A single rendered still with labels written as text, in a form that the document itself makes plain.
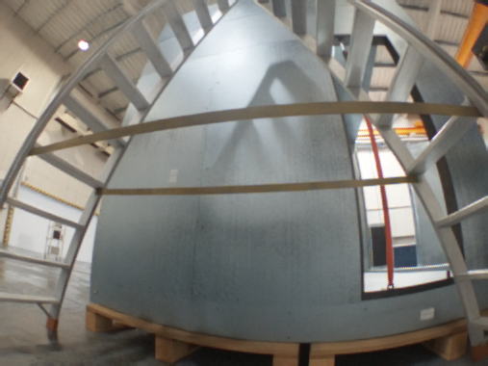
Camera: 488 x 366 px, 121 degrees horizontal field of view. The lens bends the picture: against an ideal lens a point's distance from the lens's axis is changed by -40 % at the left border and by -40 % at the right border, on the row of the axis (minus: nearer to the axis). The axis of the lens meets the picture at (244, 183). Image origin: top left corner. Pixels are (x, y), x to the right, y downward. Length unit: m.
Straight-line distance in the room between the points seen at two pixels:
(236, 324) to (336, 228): 0.64
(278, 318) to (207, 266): 0.42
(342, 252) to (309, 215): 0.23
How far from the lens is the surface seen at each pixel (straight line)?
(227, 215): 1.16
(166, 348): 1.23
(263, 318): 1.11
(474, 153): 1.59
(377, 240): 5.84
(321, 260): 1.06
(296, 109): 0.44
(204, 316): 1.20
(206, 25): 1.59
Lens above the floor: 0.51
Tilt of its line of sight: 21 degrees up
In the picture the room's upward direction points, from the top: 2 degrees clockwise
